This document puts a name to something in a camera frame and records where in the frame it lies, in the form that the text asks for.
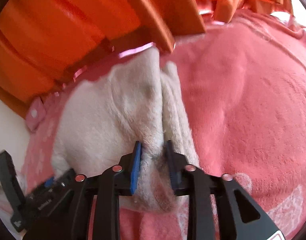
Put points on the orange curtain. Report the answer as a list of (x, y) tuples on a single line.
[(55, 30)]

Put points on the pink polka dot cloth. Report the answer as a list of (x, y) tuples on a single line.
[(34, 113)]

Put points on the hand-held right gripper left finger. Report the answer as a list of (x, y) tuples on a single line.
[(136, 165)]

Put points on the pink flower-print fleece blanket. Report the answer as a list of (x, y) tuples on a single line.
[(243, 105)]

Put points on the pink sweater with black hearts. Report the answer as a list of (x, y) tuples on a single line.
[(105, 110)]

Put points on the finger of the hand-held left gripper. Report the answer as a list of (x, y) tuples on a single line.
[(9, 180), (49, 181)]

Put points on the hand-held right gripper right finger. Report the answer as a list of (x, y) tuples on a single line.
[(172, 166)]

